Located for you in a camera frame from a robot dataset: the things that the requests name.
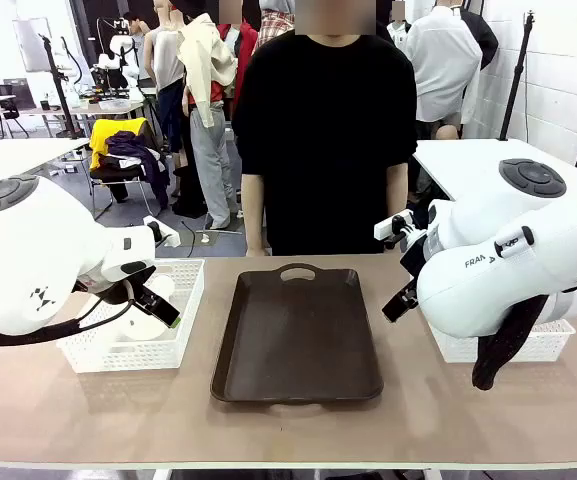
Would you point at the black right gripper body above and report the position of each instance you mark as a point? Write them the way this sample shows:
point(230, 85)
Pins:
point(414, 257)

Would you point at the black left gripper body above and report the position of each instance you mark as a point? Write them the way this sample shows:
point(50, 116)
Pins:
point(123, 292)

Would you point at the translucent white conical flask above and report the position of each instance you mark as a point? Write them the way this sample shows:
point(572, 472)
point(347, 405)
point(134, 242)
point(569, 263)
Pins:
point(138, 327)

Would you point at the person's left forearm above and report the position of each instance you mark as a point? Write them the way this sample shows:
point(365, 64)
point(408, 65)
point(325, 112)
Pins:
point(397, 190)

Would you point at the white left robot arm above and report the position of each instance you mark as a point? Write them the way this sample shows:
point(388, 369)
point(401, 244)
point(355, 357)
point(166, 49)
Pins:
point(28, 250)

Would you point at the person's right forearm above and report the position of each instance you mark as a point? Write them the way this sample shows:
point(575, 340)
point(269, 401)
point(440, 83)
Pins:
point(253, 210)

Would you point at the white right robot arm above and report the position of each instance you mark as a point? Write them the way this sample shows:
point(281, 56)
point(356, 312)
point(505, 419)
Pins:
point(493, 280)

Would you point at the person's right hand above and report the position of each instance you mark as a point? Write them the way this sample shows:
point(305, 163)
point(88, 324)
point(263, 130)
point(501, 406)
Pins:
point(259, 251)

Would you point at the white perforated plastic basket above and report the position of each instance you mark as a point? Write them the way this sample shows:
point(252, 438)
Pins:
point(543, 345)
point(118, 357)

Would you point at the dark brown plastic tray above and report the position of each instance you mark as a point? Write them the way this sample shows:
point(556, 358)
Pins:
point(293, 350)

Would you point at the black metal chair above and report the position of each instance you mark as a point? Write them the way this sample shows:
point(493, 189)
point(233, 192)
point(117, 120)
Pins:
point(113, 175)

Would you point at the dark purple garment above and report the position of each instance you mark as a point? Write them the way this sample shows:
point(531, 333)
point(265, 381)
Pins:
point(128, 145)

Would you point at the person in black shirt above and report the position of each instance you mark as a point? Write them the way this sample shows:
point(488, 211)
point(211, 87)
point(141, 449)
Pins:
point(328, 125)

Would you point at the yellow garment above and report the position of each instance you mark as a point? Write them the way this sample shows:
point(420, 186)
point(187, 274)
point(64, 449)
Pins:
point(100, 135)

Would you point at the mannequin with white shirt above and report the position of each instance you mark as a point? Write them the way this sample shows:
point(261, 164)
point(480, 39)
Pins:
point(443, 60)

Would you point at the black tripod stand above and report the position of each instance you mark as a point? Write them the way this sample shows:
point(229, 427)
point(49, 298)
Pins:
point(58, 80)
point(518, 70)

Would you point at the black hanging garment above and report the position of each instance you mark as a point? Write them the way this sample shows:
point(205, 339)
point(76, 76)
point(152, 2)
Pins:
point(485, 40)

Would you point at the mannequin with white tank top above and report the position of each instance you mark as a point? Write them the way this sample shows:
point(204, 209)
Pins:
point(165, 55)

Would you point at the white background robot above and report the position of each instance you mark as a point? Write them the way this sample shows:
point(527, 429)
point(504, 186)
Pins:
point(118, 45)

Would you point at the mannequin with cream jacket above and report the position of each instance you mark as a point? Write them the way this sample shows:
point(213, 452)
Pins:
point(203, 50)

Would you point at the white board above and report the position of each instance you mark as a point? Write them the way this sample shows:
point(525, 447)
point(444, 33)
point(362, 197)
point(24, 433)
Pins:
point(33, 45)

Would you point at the red garment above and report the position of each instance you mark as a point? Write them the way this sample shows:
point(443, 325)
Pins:
point(245, 50)

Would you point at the plaid shirt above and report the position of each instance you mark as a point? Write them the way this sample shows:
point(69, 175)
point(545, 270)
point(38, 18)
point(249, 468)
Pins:
point(273, 27)

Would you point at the metal mannequin base plate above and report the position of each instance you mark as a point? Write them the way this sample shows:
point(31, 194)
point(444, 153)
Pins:
point(203, 239)

